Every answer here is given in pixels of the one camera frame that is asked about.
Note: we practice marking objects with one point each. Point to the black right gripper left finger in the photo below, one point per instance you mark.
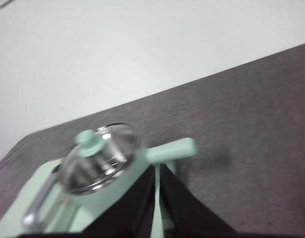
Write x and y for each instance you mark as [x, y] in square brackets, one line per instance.
[127, 213]

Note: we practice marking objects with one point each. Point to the glass pot lid green knob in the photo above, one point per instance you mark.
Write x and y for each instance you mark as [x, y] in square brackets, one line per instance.
[87, 141]

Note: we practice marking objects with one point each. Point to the mint green grill lid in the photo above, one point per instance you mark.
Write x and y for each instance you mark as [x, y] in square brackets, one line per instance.
[16, 213]

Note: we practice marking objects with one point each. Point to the mint green breakfast machine base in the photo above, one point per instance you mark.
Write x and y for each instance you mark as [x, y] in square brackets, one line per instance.
[158, 213]

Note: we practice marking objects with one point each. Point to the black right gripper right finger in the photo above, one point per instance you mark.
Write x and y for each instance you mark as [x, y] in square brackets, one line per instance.
[187, 213]

